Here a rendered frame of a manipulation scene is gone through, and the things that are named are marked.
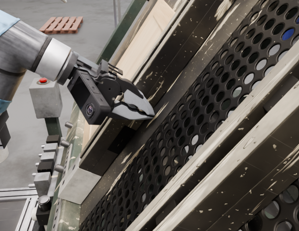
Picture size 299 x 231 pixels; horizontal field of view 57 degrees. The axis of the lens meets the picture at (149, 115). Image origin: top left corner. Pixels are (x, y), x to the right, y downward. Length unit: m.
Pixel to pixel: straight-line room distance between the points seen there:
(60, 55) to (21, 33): 0.07
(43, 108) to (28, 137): 1.30
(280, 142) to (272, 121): 0.02
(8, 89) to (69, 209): 0.40
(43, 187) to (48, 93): 0.50
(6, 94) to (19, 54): 0.09
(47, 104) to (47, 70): 0.95
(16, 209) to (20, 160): 0.75
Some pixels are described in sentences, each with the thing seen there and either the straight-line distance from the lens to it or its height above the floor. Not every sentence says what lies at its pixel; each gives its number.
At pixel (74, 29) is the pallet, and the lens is 5.77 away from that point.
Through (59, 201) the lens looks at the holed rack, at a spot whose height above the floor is 0.90.
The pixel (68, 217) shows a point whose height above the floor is 0.90.
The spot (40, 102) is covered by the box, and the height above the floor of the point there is 0.84.
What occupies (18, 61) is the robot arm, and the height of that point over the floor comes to 1.35.
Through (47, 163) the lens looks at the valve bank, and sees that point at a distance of 1.21.
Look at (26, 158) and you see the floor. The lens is 2.55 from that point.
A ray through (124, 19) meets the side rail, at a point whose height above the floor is 1.22.
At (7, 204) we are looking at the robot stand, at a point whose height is 0.21.
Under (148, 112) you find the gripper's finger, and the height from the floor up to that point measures 1.22.
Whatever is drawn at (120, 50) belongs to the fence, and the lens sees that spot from 1.15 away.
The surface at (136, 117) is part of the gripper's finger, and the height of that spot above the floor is 1.21.
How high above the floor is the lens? 1.53
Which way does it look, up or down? 32 degrees down
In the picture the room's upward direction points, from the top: straight up
